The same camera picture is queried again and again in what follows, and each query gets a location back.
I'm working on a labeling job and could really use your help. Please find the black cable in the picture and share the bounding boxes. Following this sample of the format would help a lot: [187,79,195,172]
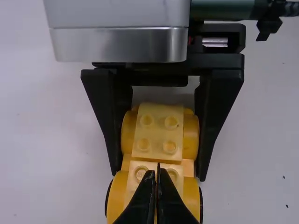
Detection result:
[190,0,299,42]

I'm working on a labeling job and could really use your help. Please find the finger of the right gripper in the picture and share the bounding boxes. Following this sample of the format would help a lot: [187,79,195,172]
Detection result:
[80,69,135,177]

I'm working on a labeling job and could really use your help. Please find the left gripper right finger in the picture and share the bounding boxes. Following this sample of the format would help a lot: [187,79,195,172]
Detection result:
[156,162,204,224]

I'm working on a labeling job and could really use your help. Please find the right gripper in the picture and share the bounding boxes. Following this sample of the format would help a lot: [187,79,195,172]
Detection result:
[92,22,247,183]

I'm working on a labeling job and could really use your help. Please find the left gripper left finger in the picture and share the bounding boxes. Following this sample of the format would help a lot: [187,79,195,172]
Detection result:
[115,169,158,224]

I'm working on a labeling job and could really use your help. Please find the yellow toy car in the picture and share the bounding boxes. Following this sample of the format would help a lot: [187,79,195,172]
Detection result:
[105,102,204,224]

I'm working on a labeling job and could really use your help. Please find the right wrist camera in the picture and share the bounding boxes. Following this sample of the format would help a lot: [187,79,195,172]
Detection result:
[45,0,192,63]

